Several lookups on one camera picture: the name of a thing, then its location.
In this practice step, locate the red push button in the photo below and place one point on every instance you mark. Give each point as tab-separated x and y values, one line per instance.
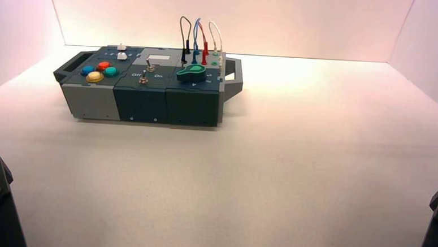
103	65

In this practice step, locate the yellow push button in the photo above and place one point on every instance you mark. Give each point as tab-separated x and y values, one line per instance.
94	76

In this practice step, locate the green rotary knob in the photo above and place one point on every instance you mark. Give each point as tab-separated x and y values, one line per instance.
193	73

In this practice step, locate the blue push button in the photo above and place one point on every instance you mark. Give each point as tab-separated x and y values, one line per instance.
88	70

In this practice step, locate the metal toggle switch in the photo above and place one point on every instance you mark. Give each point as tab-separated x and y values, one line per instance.
150	68
143	80

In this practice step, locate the teal push button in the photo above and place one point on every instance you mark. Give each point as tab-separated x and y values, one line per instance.
111	71

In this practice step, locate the white slider knob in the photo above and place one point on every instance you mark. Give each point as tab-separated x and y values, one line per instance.
122	56
121	46

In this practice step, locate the white display window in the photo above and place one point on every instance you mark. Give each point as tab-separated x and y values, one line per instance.
158	57

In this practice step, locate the grey and teal control box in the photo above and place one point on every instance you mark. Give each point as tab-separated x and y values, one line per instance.
141	103

